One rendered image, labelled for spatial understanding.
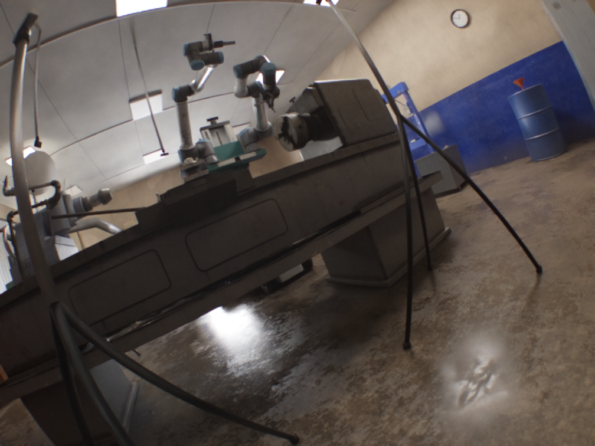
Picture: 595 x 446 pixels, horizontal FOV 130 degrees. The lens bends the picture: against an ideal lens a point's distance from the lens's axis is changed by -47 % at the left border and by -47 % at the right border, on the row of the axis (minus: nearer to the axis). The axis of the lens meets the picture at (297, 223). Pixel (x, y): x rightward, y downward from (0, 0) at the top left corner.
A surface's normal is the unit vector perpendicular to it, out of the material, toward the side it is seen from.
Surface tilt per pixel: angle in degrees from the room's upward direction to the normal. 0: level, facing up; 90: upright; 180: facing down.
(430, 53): 90
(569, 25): 90
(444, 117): 90
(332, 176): 90
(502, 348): 0
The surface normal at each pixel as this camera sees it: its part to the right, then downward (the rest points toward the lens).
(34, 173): 0.90, 0.16
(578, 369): -0.40, -0.92
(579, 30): -0.81, 0.38
